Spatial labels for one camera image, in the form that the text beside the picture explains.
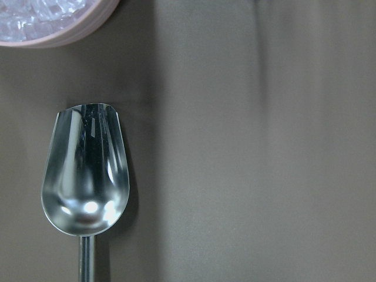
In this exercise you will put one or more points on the metal scoop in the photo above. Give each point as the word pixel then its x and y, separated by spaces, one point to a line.
pixel 86 181

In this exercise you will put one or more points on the pink bowl with ice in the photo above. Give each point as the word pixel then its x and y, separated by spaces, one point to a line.
pixel 48 24

